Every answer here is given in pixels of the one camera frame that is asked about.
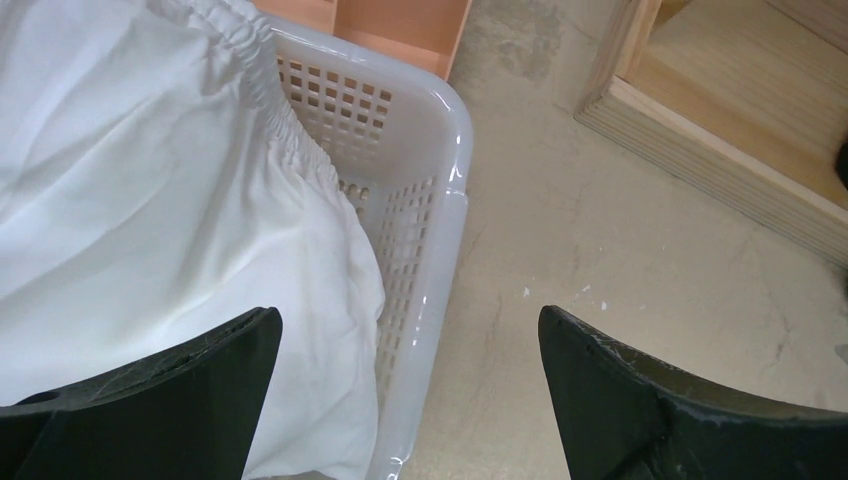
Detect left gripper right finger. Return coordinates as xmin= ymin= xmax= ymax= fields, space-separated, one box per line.
xmin=538 ymin=305 xmax=847 ymax=479

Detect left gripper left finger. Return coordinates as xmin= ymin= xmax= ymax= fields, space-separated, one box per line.
xmin=1 ymin=308 xmax=283 ymax=479

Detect white shorts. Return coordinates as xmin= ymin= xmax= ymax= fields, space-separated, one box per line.
xmin=1 ymin=1 xmax=385 ymax=479

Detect white plastic basket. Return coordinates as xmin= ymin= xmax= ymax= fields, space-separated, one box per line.
xmin=270 ymin=16 xmax=473 ymax=479

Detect peach plastic file organizer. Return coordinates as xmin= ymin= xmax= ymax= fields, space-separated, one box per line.
xmin=255 ymin=0 xmax=472 ymax=80

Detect wooden clothes rack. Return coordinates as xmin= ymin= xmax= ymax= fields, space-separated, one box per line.
xmin=575 ymin=0 xmax=847 ymax=265

